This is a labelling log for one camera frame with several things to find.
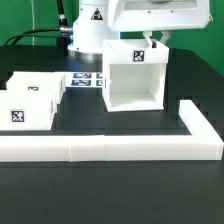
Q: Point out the white marker base plate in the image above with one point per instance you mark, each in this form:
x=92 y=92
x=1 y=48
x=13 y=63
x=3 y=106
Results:
x=82 y=79

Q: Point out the white drawer cabinet box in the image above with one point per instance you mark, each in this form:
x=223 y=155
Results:
x=134 y=75

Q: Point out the white drawer tray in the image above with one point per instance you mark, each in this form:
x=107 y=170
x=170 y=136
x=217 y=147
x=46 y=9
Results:
x=45 y=82
x=20 y=111

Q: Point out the white L-shaped fence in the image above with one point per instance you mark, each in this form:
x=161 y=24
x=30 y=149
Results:
x=201 y=143

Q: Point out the white front drawer tray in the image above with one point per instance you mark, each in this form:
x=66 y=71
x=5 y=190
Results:
x=20 y=111

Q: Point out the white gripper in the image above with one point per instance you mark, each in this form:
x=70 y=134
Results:
x=157 y=15

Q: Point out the white rear drawer tray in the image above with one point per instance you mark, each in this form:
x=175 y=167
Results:
x=45 y=82

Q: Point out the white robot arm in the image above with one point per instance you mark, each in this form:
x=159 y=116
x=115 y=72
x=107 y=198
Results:
x=99 y=20

